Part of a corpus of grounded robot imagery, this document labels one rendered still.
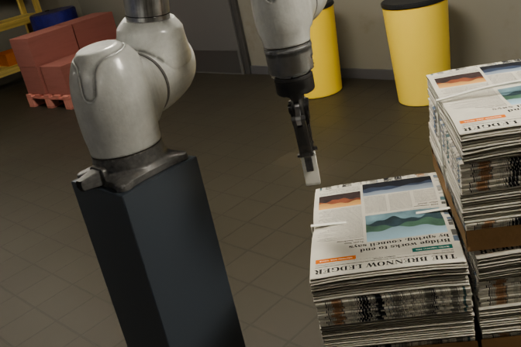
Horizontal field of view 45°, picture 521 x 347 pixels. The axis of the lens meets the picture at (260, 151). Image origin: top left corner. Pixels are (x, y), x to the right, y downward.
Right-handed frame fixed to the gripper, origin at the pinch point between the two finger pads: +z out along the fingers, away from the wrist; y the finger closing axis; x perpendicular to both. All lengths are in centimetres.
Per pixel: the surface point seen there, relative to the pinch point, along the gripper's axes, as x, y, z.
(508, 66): -42.8, 14.2, -10.2
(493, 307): -29.9, -18.6, 24.4
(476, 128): -29.7, -17.3, -10.3
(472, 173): -28.4, -17.5, -2.6
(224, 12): 99, 472, 35
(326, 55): 7, 355, 64
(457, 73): -32.4, 14.1, -10.4
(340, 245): -3.9, -9.4, 13.2
